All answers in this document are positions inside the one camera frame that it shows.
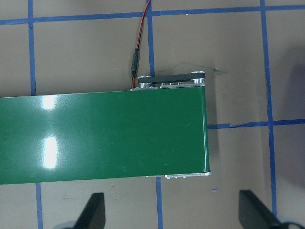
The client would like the green conveyor belt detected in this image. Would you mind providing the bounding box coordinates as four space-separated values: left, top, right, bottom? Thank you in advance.
0 71 212 186

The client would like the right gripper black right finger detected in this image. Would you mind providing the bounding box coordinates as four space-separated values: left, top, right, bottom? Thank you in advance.
238 190 280 229

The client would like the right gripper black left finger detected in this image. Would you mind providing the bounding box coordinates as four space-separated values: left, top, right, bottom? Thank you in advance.
75 193 105 229

